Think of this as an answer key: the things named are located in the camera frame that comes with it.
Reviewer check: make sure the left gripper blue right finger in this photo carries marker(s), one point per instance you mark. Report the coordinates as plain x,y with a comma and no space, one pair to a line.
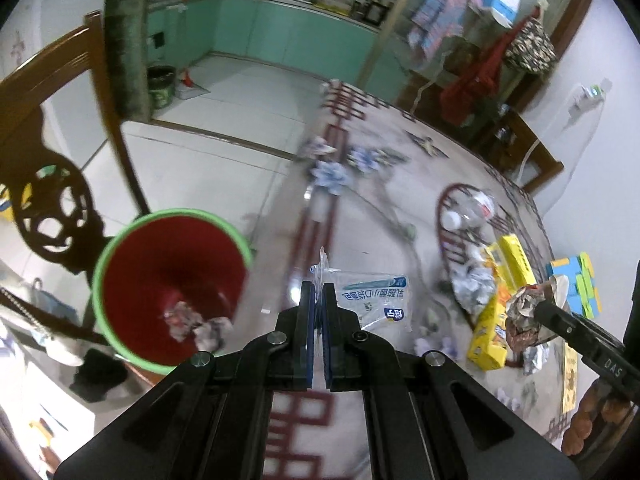
335,337

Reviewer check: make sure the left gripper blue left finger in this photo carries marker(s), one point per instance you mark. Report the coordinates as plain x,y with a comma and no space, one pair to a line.
304,336

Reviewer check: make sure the clear plastic printed bag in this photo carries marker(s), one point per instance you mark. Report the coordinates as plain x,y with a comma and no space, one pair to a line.
380,300

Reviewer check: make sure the brown snack wrapper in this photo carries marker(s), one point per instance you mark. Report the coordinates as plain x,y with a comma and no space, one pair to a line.
522,328

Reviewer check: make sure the yellow iced tea carton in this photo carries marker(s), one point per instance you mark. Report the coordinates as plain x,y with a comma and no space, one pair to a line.
488,349

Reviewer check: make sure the yellow medicine box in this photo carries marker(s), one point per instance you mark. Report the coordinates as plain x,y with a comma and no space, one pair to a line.
510,263

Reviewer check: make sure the clear plastic water bottle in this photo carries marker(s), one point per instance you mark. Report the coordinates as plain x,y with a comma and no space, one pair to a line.
469,213

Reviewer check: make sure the red green-rimmed trash bucket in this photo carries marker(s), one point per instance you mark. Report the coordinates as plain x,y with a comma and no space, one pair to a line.
161,259

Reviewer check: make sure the teal kitchen cabinets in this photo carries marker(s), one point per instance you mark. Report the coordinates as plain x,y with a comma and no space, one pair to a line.
283,33

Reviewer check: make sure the person's right hand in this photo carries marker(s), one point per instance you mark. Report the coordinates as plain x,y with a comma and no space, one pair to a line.
597,403

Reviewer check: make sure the yellow printed card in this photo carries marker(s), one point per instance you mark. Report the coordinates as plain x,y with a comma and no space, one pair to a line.
570,369

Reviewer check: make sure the blue green toy block set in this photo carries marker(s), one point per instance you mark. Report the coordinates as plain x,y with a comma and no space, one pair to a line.
583,296

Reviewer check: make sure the small crumpled white paper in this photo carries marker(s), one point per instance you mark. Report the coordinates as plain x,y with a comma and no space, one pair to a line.
535,357

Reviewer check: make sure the floral patterned tablecloth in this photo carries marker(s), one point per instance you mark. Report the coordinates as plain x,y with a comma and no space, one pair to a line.
360,368

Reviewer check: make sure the crumpled white paper ball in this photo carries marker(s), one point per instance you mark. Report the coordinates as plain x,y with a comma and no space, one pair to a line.
473,285

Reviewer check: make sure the red hanging jacket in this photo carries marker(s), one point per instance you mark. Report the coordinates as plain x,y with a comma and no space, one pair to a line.
481,80

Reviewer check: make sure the dark wooden chair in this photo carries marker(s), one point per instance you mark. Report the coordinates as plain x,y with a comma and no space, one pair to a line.
50,197

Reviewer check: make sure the dark bucket on floor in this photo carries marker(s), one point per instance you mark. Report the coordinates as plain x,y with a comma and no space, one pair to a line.
161,85

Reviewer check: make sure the wooden chair by wall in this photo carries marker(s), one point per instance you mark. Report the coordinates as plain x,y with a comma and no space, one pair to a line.
512,148

